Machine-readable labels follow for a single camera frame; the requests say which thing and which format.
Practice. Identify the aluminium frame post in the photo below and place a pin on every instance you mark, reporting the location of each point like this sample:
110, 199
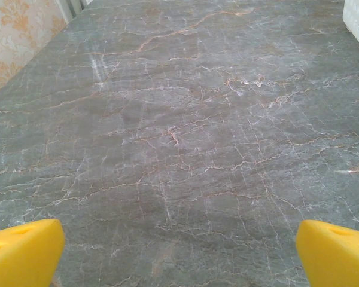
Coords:
70, 7

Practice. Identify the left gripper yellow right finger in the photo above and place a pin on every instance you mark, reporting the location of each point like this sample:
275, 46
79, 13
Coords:
332, 260

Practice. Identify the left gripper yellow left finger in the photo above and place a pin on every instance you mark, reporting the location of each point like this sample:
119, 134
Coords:
24, 257

